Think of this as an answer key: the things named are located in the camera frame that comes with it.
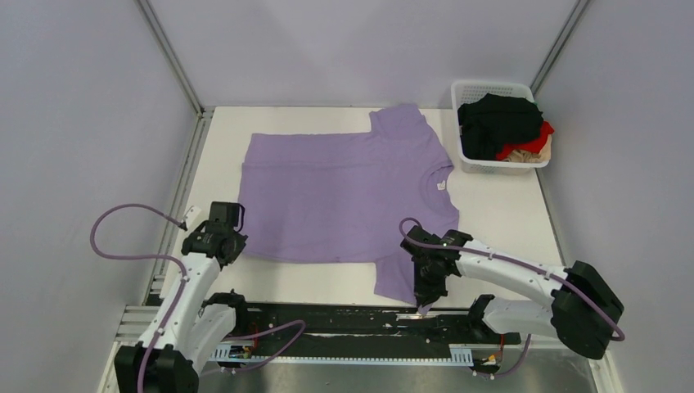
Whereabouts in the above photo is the purple t shirt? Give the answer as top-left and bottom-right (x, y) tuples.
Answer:
(238, 104), (459, 304)

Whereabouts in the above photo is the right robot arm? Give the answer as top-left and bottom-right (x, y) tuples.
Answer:
(400, 223), (625, 359)

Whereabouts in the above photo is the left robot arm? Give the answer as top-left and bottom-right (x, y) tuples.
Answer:
(114, 201), (251, 392)

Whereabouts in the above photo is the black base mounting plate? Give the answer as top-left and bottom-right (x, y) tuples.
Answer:
(226, 302), (521, 359)

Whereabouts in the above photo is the beige t shirt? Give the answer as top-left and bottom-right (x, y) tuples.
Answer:
(503, 135), (552, 164)

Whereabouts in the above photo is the black t shirt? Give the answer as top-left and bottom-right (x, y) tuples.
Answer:
(457, 93), (544, 160)

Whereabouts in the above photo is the red t shirt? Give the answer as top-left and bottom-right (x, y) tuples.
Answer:
(495, 121), (555, 161)

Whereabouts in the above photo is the white plastic laundry basket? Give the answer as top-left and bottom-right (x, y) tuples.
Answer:
(450, 79), (549, 175)

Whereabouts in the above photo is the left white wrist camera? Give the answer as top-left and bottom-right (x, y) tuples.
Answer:
(179, 206), (200, 231)

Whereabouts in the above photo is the white slotted cable duct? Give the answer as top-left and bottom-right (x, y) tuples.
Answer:
(208, 346), (474, 367)

